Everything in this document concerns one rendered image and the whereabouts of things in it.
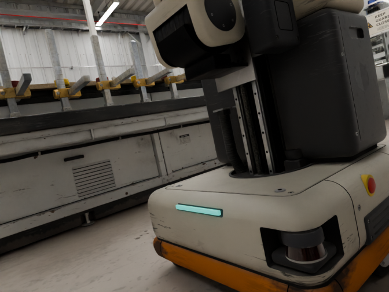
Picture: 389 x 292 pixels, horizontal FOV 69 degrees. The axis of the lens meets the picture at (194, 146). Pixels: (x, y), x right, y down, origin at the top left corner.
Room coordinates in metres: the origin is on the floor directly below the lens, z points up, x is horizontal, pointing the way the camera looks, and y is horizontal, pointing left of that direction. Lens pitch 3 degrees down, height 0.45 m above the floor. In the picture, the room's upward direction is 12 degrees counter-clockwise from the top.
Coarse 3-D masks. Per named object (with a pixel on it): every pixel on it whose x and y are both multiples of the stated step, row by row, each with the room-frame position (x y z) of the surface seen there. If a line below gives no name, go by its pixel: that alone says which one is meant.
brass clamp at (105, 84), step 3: (102, 81) 1.72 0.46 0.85; (105, 81) 1.74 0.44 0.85; (108, 81) 1.75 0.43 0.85; (96, 84) 1.74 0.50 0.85; (99, 84) 1.71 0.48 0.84; (102, 84) 1.72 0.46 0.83; (105, 84) 1.73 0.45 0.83; (108, 84) 1.74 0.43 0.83; (99, 87) 1.71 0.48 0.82; (102, 87) 1.72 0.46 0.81; (105, 87) 1.73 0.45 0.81; (108, 87) 1.74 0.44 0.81; (111, 87) 1.75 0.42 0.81; (114, 87) 1.76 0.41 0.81; (117, 87) 1.78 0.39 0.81; (120, 87) 1.79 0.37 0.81
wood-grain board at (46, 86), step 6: (36, 84) 1.67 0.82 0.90; (42, 84) 1.69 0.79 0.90; (48, 84) 1.71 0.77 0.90; (72, 84) 1.79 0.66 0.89; (90, 84) 1.86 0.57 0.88; (120, 84) 2.01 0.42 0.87; (126, 84) 2.05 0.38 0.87; (132, 84) 2.09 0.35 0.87; (30, 90) 1.67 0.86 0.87; (36, 90) 1.70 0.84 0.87
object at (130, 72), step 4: (132, 68) 1.54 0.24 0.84; (124, 72) 1.58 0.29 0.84; (128, 72) 1.55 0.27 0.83; (132, 72) 1.54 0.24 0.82; (120, 76) 1.63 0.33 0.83; (124, 76) 1.59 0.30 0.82; (128, 76) 1.59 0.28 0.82; (112, 80) 1.72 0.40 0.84; (116, 80) 1.67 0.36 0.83; (120, 80) 1.63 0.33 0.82; (124, 80) 1.65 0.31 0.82; (112, 84) 1.72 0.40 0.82; (116, 84) 1.71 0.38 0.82
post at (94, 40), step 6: (96, 36) 1.75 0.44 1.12; (96, 42) 1.74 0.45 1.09; (96, 48) 1.74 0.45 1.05; (96, 54) 1.73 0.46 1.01; (96, 60) 1.74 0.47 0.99; (102, 60) 1.75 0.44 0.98; (102, 66) 1.75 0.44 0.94; (102, 72) 1.74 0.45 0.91; (102, 78) 1.73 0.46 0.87; (102, 90) 1.75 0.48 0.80; (108, 90) 1.75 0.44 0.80; (108, 96) 1.74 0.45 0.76; (108, 102) 1.74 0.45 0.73
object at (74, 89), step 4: (84, 76) 1.38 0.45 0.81; (88, 76) 1.39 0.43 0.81; (80, 80) 1.41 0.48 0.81; (84, 80) 1.38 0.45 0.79; (88, 80) 1.39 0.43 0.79; (76, 84) 1.47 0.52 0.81; (80, 84) 1.42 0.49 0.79; (84, 84) 1.43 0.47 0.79; (72, 88) 1.53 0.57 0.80; (76, 88) 1.48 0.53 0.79; (80, 88) 1.50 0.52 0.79; (72, 92) 1.55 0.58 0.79; (76, 92) 1.57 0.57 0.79
